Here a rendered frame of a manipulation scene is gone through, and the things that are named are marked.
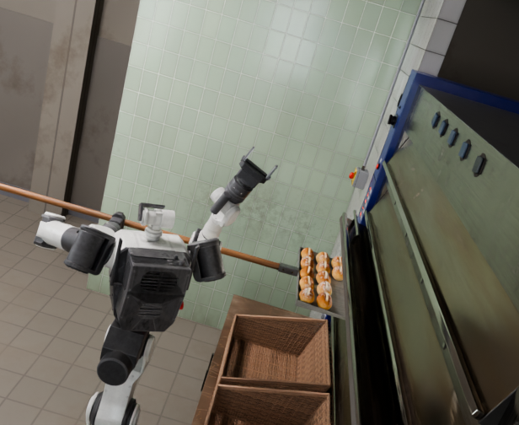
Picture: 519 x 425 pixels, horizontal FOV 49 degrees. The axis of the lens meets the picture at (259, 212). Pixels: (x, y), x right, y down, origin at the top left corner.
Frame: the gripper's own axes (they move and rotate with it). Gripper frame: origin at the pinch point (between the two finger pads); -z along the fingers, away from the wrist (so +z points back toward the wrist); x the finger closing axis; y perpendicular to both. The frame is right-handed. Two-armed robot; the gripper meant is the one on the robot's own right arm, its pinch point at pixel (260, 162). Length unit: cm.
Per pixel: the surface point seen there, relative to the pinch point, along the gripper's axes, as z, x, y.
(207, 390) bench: 105, -48, -3
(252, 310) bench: 112, -55, 78
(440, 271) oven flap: -33, -53, -55
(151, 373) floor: 182, -33, 59
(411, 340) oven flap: -12, -63, -56
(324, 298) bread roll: 31, -56, 5
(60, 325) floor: 210, 29, 71
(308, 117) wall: 23, -11, 152
